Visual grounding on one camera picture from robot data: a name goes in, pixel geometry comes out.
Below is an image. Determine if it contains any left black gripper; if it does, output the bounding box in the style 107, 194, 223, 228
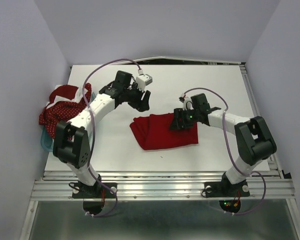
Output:
123, 82, 151, 112

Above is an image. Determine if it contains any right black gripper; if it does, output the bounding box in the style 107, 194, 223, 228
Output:
169, 106, 200, 130

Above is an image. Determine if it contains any plain red skirt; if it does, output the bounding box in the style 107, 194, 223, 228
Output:
129, 113, 199, 151

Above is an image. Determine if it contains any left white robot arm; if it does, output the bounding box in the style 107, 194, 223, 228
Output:
52, 70, 153, 197

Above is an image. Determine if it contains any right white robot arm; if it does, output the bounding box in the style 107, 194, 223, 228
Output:
169, 93, 277, 195

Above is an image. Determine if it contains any red polka dot skirt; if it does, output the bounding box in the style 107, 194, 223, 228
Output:
38, 82, 93, 140

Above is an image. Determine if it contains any teal plastic basket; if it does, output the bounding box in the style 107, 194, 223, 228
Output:
40, 91, 97, 152

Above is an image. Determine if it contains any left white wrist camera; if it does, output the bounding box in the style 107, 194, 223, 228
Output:
135, 74, 153, 92

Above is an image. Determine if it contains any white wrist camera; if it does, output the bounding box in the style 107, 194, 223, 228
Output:
135, 74, 153, 92
179, 94, 193, 110

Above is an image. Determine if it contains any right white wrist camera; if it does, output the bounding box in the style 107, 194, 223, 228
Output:
179, 94, 193, 110

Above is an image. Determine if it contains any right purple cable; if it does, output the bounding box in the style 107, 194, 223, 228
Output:
179, 87, 267, 217

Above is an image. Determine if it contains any purple cable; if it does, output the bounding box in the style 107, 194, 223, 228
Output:
81, 58, 144, 218
179, 87, 267, 217

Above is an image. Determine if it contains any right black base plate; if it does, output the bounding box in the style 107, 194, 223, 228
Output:
201, 181, 250, 198

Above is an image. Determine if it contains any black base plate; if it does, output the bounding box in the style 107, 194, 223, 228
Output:
68, 181, 115, 199
201, 181, 250, 198

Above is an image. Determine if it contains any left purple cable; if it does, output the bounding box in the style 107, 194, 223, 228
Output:
81, 58, 144, 218

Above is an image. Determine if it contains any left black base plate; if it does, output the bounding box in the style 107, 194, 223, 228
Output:
68, 181, 115, 199

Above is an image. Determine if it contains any aluminium frame rail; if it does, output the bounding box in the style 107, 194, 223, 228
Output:
17, 64, 300, 240

